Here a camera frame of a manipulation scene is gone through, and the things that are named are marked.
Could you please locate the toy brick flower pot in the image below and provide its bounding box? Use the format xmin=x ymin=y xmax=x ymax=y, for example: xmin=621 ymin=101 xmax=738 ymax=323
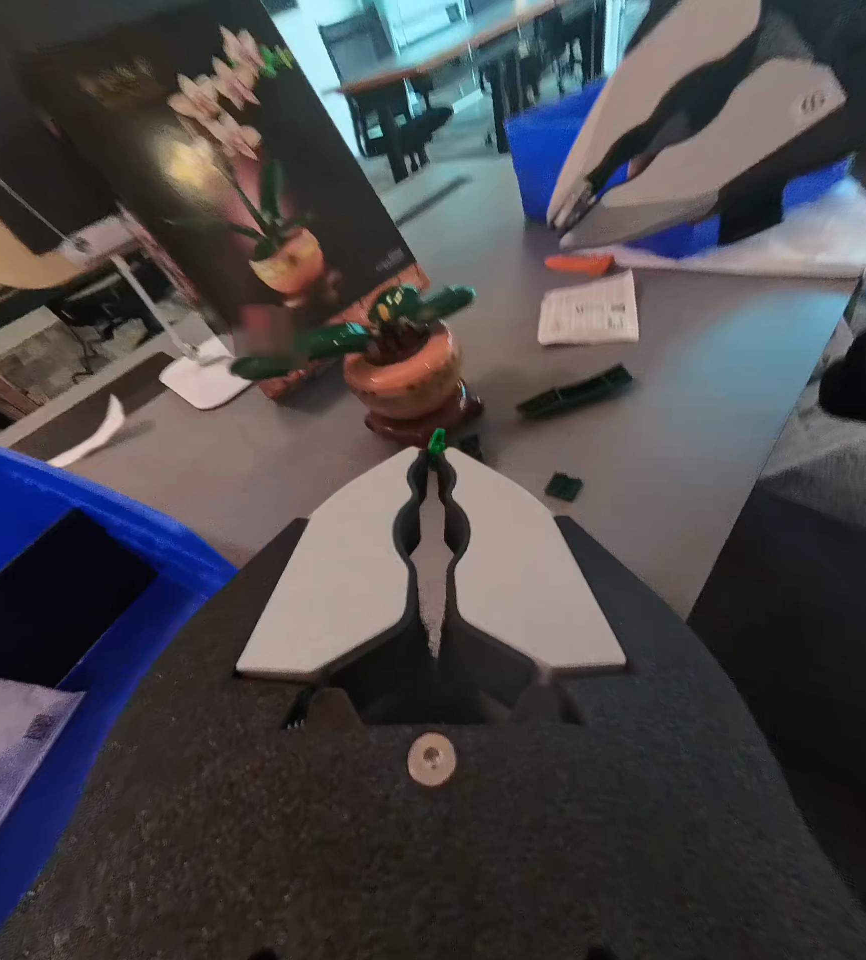
xmin=230 ymin=283 xmax=486 ymax=459

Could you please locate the wooden background table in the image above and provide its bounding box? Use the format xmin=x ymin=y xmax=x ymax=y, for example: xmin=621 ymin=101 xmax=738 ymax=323
xmin=324 ymin=0 xmax=606 ymax=181

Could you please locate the orange brick separator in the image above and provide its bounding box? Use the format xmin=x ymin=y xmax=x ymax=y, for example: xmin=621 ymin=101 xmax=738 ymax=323
xmin=544 ymin=252 xmax=617 ymax=279

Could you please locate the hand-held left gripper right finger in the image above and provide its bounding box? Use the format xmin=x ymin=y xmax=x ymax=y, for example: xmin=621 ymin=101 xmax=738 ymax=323
xmin=433 ymin=450 xmax=629 ymax=675

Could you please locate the black orchid print box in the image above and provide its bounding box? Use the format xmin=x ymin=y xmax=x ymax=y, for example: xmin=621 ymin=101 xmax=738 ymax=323
xmin=16 ymin=0 xmax=431 ymax=402

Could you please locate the white desk lamp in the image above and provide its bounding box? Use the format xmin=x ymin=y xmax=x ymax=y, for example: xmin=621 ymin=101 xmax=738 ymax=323
xmin=0 ymin=131 xmax=255 ymax=411

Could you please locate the dark green long brick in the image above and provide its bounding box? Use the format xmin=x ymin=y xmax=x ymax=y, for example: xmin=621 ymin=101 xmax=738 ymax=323
xmin=515 ymin=363 xmax=635 ymax=421

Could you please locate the black office chair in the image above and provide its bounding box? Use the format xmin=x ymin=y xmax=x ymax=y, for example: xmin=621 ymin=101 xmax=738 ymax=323
xmin=358 ymin=105 xmax=455 ymax=162

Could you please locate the blue plastic bin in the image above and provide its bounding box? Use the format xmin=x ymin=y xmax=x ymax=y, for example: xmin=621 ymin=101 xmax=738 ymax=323
xmin=504 ymin=75 xmax=854 ymax=260
xmin=0 ymin=435 xmax=239 ymax=960

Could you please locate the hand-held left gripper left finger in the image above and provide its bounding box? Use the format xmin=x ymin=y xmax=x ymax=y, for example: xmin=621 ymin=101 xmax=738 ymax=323
xmin=235 ymin=446 xmax=437 ymax=684

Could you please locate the white printed paper packet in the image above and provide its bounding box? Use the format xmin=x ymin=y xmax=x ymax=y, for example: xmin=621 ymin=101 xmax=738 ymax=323
xmin=536 ymin=268 xmax=641 ymax=348

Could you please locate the white paper scrap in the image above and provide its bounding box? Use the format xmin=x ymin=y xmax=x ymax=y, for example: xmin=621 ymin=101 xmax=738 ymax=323
xmin=46 ymin=393 xmax=128 ymax=470

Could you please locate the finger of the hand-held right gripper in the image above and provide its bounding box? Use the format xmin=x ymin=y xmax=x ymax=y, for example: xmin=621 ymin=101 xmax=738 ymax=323
xmin=556 ymin=56 xmax=850 ymax=255
xmin=545 ymin=0 xmax=767 ymax=230

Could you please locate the white plastic sheet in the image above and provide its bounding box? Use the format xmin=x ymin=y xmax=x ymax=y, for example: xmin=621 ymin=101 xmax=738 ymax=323
xmin=613 ymin=176 xmax=866 ymax=280

